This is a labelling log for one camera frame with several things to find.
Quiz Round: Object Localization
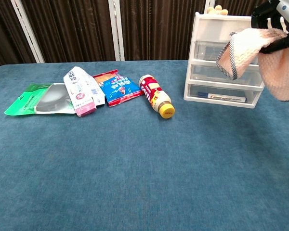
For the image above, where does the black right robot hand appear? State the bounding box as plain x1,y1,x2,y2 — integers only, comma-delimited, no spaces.
251,0,289,55

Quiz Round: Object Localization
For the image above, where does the white knitted cloth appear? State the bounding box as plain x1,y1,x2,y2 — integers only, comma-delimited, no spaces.
216,27,289,102

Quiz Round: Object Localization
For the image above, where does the white plastic drawer unit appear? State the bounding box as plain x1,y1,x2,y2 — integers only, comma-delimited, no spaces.
183,11,289,109

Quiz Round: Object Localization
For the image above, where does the beige plush toy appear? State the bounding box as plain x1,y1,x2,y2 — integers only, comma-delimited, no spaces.
206,5,229,16

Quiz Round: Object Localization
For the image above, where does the large clear plastic drawer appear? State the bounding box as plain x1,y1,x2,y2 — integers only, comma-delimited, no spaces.
194,40,229,61

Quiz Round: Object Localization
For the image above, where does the medium clear plastic drawer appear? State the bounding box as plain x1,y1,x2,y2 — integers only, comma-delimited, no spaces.
190,64,265,87

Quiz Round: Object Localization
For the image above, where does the white marker pen blue cap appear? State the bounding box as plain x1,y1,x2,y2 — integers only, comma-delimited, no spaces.
197,92,248,103

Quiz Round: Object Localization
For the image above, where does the clear drawer holding marker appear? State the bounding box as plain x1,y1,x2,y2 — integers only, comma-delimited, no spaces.
187,83,263,105

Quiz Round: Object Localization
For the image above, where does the red-label bottle yellow cap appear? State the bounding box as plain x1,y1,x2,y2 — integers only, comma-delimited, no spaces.
138,74,176,119

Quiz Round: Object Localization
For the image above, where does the blue red snack bag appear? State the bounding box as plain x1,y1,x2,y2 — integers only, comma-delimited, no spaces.
92,69,145,107

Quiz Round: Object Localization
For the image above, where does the dark brown curtain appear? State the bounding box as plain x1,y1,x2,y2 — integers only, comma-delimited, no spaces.
0,0,289,71

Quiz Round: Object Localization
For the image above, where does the white pink milk carton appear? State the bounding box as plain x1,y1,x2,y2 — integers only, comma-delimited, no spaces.
63,66,106,117

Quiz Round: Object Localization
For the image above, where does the blue velvet tablecloth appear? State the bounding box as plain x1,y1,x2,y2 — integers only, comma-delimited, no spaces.
0,58,289,231

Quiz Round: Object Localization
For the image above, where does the green silver foil pouch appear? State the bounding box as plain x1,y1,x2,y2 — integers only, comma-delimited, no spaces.
4,83,76,116

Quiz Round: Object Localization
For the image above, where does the short white frame post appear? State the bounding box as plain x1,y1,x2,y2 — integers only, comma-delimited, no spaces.
204,0,216,14

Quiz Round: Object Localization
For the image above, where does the wide white frame post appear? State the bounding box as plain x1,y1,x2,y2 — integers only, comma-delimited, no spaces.
108,0,126,62

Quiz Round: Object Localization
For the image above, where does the slanted white frame post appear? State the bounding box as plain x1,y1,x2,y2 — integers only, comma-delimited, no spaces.
10,0,45,64

